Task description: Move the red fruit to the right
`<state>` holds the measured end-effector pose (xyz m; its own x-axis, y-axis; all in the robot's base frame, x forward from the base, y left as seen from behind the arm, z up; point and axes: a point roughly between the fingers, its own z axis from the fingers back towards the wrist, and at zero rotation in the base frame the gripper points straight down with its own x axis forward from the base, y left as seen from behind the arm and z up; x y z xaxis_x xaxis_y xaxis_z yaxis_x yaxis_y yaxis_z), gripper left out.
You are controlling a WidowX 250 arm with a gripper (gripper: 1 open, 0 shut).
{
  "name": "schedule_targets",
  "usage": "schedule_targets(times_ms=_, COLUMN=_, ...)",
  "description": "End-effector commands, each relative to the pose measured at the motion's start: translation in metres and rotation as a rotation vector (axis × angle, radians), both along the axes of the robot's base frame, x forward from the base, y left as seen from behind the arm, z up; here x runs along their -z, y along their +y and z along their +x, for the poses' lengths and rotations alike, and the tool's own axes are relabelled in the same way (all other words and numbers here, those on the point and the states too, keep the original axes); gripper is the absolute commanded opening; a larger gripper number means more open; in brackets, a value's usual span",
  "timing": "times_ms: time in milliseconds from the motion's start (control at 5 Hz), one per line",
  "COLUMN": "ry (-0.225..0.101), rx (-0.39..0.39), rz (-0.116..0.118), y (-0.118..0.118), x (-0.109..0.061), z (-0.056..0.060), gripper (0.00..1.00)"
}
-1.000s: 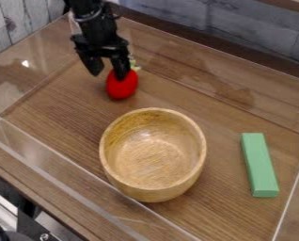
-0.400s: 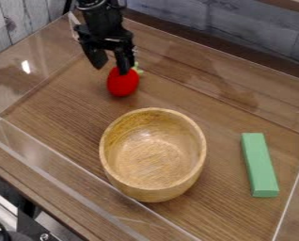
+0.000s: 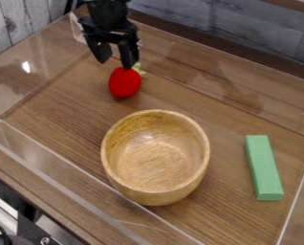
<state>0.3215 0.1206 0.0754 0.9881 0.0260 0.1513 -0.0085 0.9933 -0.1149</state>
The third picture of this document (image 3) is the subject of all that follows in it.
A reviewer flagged green rectangular block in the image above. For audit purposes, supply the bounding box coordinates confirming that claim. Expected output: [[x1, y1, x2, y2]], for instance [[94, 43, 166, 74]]
[[245, 135, 285, 201]]

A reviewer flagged red strawberry toy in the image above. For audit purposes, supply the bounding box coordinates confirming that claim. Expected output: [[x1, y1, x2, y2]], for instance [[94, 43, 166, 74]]
[[108, 62, 144, 99]]

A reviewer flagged black clamp mount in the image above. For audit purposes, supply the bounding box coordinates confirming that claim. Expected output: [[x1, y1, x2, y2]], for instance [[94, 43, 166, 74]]
[[16, 214, 61, 245]]

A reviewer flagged clear acrylic tray enclosure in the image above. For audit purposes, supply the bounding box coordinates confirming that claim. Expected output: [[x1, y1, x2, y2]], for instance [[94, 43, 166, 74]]
[[0, 16, 304, 245]]

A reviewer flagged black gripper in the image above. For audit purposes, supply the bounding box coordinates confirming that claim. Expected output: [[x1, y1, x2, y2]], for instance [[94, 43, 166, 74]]
[[77, 0, 138, 70]]

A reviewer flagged wooden bowl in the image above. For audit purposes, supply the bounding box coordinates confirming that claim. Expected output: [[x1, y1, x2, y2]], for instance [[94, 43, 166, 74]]
[[101, 109, 210, 206]]

